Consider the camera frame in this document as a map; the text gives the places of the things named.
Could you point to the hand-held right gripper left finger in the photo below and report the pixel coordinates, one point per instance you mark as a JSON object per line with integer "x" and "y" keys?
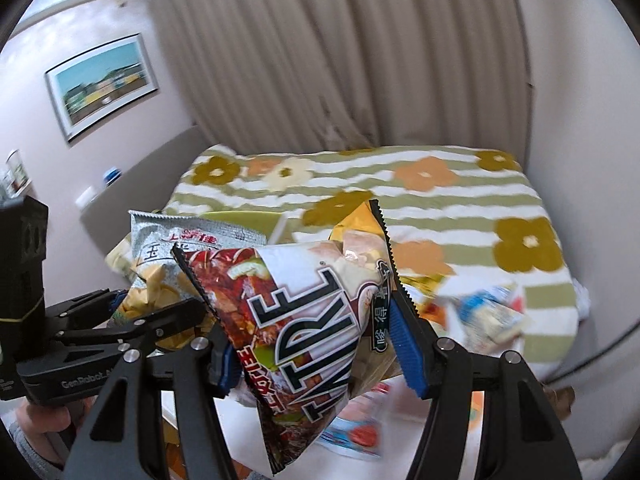
{"x": 226, "y": 365}

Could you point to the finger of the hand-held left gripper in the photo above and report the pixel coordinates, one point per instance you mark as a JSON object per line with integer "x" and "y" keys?
{"x": 85, "y": 307}
{"x": 165, "y": 322}

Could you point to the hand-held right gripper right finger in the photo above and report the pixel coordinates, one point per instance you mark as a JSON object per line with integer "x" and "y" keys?
{"x": 407, "y": 345}

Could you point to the silver chip bag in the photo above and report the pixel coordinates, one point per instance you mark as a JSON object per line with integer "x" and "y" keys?
{"x": 160, "y": 260}

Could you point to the red and white snack bag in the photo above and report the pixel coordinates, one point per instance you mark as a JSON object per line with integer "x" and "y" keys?
{"x": 305, "y": 340}

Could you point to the blue and white snack packet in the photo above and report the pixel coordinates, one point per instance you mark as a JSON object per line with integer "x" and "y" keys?
{"x": 492, "y": 315}

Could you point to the person's left forearm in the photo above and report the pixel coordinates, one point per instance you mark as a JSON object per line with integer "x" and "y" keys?
{"x": 30, "y": 452}

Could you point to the person's left hand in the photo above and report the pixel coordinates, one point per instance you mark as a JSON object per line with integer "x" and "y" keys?
{"x": 47, "y": 420}

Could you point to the pale yellow snack packet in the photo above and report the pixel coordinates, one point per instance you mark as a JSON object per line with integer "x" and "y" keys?
{"x": 119, "y": 260}

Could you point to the persimmon print tablecloth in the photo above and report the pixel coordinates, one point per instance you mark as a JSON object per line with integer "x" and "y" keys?
{"x": 240, "y": 425}

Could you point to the pink and blue snack packet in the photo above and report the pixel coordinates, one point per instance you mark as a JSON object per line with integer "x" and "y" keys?
{"x": 357, "y": 425}

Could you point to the small blue object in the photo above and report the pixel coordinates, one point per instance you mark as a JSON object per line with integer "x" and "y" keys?
{"x": 112, "y": 175}

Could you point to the striped floral blanket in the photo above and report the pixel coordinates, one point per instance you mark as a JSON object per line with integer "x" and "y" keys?
{"x": 450, "y": 210}

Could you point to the grey headboard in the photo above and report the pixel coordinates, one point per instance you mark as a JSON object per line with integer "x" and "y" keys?
{"x": 145, "y": 175}

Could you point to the framed landscape picture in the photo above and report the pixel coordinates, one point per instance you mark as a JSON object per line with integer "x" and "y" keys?
{"x": 102, "y": 85}

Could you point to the beige curtain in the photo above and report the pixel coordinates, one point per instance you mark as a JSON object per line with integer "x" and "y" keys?
{"x": 340, "y": 55}

